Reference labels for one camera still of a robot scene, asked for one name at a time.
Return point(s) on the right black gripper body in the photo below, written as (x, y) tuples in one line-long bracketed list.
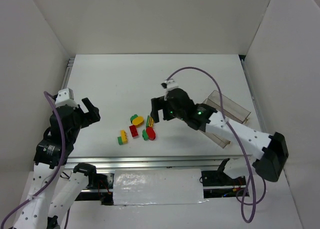
[(160, 108)]

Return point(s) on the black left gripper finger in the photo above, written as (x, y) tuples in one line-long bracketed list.
[(92, 116), (88, 104)]

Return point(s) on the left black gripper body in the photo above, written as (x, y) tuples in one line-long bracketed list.
[(83, 116)]

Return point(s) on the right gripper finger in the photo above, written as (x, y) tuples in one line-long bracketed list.
[(157, 103), (167, 114)]

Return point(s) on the yellow striped lego plate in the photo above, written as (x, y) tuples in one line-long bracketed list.
[(151, 122)]

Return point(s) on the green lego plate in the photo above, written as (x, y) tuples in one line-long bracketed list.
[(147, 121)]

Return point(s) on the red rounded lego piece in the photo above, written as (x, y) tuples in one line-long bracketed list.
[(151, 133)]

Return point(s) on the green lego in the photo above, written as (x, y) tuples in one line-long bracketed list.
[(145, 135), (133, 117)]

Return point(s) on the red square lego brick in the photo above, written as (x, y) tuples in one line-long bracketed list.
[(133, 131)]

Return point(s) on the small green lego brick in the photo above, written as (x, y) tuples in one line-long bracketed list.
[(121, 141)]

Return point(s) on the yellow long lego brick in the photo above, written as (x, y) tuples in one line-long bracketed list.
[(123, 134)]

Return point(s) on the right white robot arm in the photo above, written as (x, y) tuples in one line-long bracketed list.
[(240, 144)]

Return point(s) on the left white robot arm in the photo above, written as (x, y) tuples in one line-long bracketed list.
[(42, 209)]

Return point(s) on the yellow rounded lego piece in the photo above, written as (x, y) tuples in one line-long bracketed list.
[(138, 121)]

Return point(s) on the green lego under yellow dome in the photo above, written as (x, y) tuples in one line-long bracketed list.
[(133, 117)]

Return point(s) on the clear three-slot container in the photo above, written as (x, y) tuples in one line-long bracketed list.
[(232, 110)]

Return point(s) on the white taped cover panel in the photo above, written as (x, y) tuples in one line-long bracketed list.
[(157, 187)]

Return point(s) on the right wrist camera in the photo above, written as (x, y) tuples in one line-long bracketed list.
[(169, 84)]

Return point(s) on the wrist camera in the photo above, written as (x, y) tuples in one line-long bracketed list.
[(169, 84), (65, 97)]

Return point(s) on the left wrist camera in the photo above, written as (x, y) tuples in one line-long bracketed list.
[(65, 97)]

